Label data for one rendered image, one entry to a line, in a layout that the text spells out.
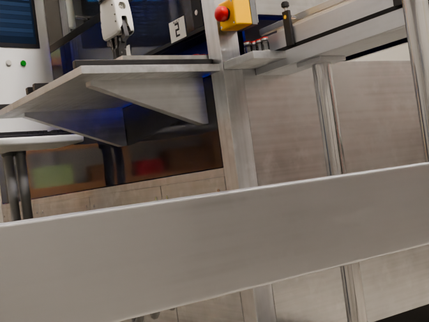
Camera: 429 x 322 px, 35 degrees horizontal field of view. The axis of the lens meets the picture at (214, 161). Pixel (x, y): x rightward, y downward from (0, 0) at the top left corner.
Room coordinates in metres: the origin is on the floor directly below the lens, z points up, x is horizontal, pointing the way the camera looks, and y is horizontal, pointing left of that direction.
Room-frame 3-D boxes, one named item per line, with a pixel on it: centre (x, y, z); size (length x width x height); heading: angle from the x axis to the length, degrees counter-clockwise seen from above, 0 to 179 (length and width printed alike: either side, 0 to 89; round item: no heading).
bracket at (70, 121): (2.23, 0.43, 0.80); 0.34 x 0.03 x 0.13; 125
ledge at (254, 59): (1.80, -0.15, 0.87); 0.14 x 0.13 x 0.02; 125
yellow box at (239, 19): (1.79, -0.11, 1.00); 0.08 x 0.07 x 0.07; 125
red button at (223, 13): (1.77, -0.07, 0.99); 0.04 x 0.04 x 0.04; 35
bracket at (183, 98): (1.82, 0.15, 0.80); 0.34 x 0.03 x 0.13; 125
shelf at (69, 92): (2.03, 0.28, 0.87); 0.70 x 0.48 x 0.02; 35
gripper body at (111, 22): (1.79, 0.21, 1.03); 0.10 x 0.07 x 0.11; 35
